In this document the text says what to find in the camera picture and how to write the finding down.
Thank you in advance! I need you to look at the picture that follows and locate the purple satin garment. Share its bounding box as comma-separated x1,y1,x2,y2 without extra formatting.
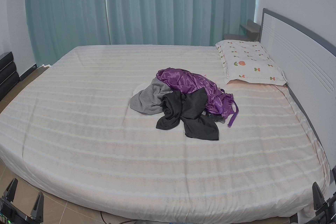
156,68,239,128

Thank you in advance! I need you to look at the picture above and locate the dark grey garment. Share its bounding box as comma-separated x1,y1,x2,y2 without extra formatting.
205,111,226,124

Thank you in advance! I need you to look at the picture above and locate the bed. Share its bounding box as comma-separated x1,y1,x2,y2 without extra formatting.
0,8,336,222

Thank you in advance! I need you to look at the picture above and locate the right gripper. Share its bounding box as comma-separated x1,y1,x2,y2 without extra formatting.
311,182,336,224

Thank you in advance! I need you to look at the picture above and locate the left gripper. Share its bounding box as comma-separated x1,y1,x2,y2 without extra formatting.
0,178,44,224

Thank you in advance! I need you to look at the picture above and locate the white garment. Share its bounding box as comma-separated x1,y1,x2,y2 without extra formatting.
133,83,150,96

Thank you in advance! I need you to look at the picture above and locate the white printed pillow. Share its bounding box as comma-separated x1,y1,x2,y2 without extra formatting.
215,40,288,86

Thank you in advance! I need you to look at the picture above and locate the black T-shirt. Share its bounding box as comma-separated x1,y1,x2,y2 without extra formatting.
156,87,220,141

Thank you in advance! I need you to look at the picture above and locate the grey bedside table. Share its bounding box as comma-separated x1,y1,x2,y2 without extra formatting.
223,19,261,42

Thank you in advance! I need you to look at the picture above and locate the black chest of drawers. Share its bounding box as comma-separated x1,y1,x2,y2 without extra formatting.
0,51,21,101

